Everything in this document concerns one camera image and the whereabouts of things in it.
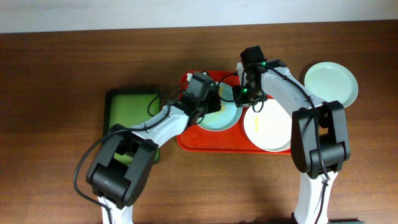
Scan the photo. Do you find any light blue plate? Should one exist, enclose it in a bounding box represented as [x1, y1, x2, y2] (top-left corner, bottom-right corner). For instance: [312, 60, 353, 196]
[199, 100, 243, 131]

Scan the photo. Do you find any white plate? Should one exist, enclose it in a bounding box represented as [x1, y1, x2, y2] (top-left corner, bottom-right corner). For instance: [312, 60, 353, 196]
[243, 99, 292, 152]

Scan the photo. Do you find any pale green plate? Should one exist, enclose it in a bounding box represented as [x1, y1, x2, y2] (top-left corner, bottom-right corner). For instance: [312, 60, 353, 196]
[304, 62, 359, 108]

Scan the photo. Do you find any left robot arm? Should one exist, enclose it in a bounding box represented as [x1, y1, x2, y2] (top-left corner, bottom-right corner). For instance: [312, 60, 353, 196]
[86, 72, 221, 223]

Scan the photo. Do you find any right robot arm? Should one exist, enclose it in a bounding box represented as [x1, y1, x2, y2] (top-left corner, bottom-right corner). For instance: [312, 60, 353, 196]
[233, 45, 351, 223]

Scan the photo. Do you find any red plastic tray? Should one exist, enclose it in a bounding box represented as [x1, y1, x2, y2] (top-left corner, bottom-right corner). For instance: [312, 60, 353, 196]
[177, 71, 290, 154]

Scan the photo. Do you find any green soapy water tray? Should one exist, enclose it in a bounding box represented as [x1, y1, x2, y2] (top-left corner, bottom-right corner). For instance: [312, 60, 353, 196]
[102, 88, 162, 165]

